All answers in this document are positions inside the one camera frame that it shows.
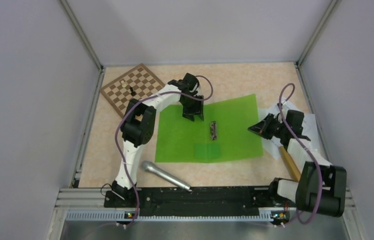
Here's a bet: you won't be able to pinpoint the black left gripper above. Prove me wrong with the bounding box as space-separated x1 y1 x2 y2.
180 94 203 122

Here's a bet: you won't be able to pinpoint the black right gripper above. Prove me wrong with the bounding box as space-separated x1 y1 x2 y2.
248 113 289 140

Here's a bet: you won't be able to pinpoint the metal folder clip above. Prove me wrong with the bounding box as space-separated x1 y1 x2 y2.
210 121 218 141

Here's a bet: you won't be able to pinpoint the green plastic folder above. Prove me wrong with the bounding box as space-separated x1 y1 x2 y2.
155 94 264 164

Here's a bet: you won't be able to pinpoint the white paper files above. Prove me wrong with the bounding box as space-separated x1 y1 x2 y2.
258 104 321 160

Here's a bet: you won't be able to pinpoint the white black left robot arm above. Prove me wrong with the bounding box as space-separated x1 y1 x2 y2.
111 73 206 207

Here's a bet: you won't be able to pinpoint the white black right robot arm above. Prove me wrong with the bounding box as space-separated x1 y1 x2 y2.
248 110 347 217

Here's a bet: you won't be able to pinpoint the wooden rolling pin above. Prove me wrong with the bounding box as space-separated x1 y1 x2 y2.
279 146 301 182

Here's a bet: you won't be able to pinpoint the wooden chessboard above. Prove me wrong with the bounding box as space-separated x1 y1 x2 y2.
100 63 165 117

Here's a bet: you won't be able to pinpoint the black chess piece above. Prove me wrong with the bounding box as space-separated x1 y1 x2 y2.
129 87 136 96

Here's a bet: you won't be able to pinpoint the silver microphone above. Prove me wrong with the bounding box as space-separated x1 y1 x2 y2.
141 161 191 192

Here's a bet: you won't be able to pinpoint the white chess piece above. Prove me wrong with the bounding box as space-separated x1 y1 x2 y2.
121 80 129 90

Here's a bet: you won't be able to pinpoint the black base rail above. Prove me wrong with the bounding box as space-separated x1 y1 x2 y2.
104 186 295 218

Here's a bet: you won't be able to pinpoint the white slotted cable duct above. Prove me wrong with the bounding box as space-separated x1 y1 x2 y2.
65 210 273 222

